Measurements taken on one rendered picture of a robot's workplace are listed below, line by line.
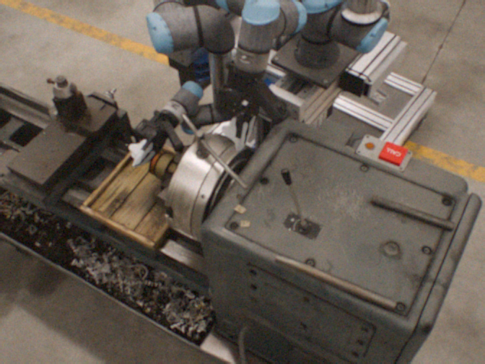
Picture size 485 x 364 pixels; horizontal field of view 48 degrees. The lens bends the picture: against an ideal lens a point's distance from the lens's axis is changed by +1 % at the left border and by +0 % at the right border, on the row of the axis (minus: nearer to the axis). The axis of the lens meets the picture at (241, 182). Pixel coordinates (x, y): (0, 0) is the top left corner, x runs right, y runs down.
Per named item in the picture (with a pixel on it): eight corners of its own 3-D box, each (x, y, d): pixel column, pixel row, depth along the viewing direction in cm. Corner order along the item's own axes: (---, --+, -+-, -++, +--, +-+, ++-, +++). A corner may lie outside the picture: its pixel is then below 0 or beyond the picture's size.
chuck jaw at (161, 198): (198, 183, 159) (174, 206, 150) (197, 196, 162) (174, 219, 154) (167, 169, 162) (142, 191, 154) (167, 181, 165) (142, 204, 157)
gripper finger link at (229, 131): (222, 143, 135) (228, 110, 130) (242, 152, 133) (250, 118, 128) (216, 147, 133) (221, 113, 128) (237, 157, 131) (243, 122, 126)
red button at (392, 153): (407, 153, 145) (408, 148, 144) (398, 169, 142) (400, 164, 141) (385, 144, 147) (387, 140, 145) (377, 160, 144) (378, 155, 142)
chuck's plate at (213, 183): (258, 189, 180) (256, 126, 154) (206, 263, 164) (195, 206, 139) (249, 185, 181) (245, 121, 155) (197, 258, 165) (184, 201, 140)
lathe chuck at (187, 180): (249, 185, 181) (245, 121, 155) (197, 258, 165) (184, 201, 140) (226, 175, 184) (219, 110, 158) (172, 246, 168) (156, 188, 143)
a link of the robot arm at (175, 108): (188, 121, 182) (185, 105, 175) (180, 130, 180) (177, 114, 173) (169, 113, 184) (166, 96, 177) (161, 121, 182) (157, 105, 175)
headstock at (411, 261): (449, 257, 169) (491, 183, 137) (392, 396, 145) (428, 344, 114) (279, 182, 188) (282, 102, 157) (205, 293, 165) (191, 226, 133)
